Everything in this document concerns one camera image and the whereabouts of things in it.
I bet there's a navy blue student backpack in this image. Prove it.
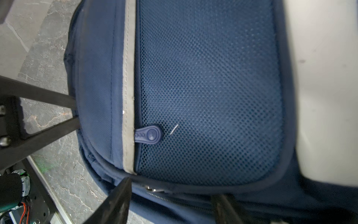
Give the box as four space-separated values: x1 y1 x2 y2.
64 1 358 224

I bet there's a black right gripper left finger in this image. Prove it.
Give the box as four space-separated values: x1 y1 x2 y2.
84 178 132 224

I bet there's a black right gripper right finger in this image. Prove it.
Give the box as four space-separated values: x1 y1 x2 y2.
211 194 252 224

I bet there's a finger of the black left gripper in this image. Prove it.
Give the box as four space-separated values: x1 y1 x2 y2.
1 77 80 169

